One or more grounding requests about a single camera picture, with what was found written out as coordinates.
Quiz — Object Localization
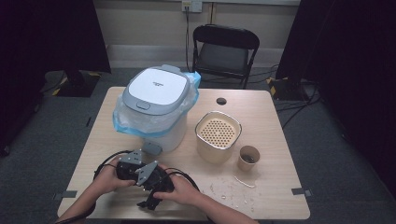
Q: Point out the blue plastic trash bag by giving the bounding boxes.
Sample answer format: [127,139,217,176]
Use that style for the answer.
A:
[112,70,202,139]

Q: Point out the brown paper cup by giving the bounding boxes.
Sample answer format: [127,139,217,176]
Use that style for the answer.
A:
[237,145,262,173]

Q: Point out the black floor box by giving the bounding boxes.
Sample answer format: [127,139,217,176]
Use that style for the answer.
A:
[268,77,319,102]

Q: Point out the black power cable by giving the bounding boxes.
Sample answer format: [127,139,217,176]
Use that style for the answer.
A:
[185,6,191,73]

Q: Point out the black stand base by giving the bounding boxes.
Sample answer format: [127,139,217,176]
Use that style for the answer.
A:
[55,69,103,98]

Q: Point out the grey tape strip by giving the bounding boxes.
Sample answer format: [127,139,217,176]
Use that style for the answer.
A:
[52,189,78,202]
[291,187,314,198]

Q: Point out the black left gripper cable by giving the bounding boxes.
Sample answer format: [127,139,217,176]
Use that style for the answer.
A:
[55,149,134,224]

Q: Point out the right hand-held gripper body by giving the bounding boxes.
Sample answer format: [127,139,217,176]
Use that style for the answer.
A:
[134,160,176,194]

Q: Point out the white trash can grey lid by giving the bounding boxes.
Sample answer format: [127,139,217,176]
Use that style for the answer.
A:
[121,63,191,157]

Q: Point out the scattered wet crumbs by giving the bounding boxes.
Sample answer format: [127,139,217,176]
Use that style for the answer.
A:
[199,176,260,213]

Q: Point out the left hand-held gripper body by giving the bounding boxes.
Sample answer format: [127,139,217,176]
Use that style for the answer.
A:
[116,148,145,182]

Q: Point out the person's left hand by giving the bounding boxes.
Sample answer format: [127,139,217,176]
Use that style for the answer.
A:
[92,156,137,198]

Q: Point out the black curtain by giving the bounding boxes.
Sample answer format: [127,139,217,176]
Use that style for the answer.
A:
[0,0,112,157]
[275,0,396,200]

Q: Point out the beige strainer bucket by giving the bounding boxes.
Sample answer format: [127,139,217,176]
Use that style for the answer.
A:
[194,110,243,165]

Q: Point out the clear plastic strip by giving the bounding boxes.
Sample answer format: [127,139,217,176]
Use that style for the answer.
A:
[233,175,257,189]

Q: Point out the black folding chair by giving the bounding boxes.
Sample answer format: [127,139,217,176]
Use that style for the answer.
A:
[191,23,261,90]

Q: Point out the person's right hand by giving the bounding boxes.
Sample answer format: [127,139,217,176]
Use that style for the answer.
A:
[152,163,202,207]

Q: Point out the white wall socket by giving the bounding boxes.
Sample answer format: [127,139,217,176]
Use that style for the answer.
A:
[181,0,204,14]

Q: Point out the black floor cables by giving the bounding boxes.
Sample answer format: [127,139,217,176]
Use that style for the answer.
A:
[248,63,322,129]

